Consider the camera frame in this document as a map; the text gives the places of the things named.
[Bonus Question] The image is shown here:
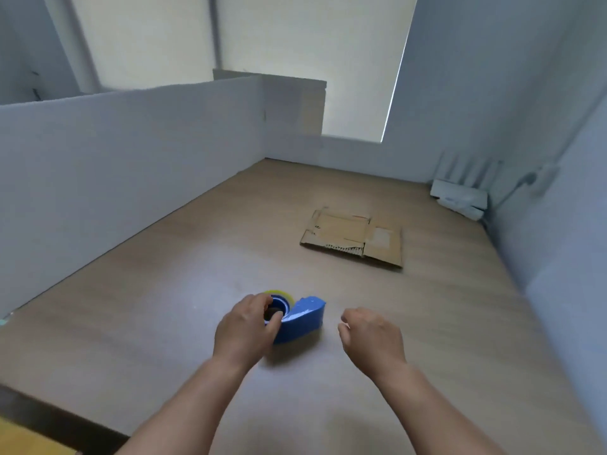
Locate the white power strip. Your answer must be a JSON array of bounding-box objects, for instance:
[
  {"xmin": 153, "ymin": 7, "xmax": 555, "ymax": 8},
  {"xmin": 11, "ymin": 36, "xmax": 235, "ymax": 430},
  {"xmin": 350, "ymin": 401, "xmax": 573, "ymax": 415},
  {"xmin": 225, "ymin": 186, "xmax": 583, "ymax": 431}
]
[{"xmin": 436, "ymin": 196, "xmax": 486, "ymax": 222}]

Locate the person's right forearm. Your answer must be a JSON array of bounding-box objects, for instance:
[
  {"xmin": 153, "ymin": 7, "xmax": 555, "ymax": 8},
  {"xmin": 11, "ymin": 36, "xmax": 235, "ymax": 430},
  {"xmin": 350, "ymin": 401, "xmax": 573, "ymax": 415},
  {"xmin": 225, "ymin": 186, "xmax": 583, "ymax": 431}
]
[{"xmin": 379, "ymin": 363, "xmax": 508, "ymax": 455}]

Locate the bright window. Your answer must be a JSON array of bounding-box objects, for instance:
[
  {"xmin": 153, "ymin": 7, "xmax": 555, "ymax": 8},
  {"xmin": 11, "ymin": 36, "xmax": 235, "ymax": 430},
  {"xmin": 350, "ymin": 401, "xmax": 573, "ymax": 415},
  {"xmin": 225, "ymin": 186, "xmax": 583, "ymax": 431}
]
[{"xmin": 68, "ymin": 0, "xmax": 420, "ymax": 143}]

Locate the white foam partition board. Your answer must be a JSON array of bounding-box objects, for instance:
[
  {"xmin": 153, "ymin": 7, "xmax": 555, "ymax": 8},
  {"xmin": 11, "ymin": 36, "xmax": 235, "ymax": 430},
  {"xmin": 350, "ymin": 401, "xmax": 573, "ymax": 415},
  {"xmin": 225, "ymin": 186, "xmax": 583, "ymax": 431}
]
[{"xmin": 0, "ymin": 75, "xmax": 266, "ymax": 318}]

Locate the person's right hand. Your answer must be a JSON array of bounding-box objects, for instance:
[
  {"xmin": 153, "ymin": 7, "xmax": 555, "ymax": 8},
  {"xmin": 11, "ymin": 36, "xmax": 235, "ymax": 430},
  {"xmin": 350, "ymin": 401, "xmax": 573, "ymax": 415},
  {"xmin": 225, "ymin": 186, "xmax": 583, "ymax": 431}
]
[{"xmin": 337, "ymin": 306, "xmax": 408, "ymax": 382}]

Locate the person's left forearm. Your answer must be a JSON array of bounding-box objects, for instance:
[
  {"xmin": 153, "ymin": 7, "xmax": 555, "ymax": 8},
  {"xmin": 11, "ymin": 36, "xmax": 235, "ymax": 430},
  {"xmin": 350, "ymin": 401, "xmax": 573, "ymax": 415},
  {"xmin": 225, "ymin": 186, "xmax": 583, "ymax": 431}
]
[{"xmin": 116, "ymin": 357, "xmax": 259, "ymax": 455}]

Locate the grey power cable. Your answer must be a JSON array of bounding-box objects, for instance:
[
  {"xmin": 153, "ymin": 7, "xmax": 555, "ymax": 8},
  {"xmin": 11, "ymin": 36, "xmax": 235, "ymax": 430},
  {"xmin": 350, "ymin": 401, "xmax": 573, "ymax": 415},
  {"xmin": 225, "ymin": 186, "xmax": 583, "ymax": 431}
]
[{"xmin": 488, "ymin": 173, "xmax": 539, "ymax": 223}]

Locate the blue tape dispenser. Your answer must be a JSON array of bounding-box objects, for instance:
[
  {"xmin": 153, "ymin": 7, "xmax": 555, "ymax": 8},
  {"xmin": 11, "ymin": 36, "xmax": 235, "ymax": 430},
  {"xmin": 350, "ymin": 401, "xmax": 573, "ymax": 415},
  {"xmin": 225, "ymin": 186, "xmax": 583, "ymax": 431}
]
[{"xmin": 263, "ymin": 294, "xmax": 327, "ymax": 346}]

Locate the white router with antennas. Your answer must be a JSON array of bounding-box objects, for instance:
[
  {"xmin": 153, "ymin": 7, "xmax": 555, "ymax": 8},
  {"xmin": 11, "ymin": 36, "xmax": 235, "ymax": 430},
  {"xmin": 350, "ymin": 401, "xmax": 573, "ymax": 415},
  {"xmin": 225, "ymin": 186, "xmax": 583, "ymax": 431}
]
[{"xmin": 430, "ymin": 151, "xmax": 503, "ymax": 212}]

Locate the peeled-surface cardboard box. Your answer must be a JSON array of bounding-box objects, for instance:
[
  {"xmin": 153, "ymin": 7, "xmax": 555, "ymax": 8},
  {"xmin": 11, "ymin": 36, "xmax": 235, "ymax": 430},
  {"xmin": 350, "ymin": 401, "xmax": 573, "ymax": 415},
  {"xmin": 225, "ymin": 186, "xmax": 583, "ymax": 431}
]
[{"xmin": 299, "ymin": 207, "xmax": 404, "ymax": 269}]

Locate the person's left hand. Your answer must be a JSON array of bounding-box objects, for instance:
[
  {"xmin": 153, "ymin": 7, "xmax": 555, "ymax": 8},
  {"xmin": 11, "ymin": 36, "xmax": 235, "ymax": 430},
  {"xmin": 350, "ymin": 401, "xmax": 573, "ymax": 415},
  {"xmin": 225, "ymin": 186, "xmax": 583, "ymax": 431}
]
[{"xmin": 212, "ymin": 293, "xmax": 285, "ymax": 373}]

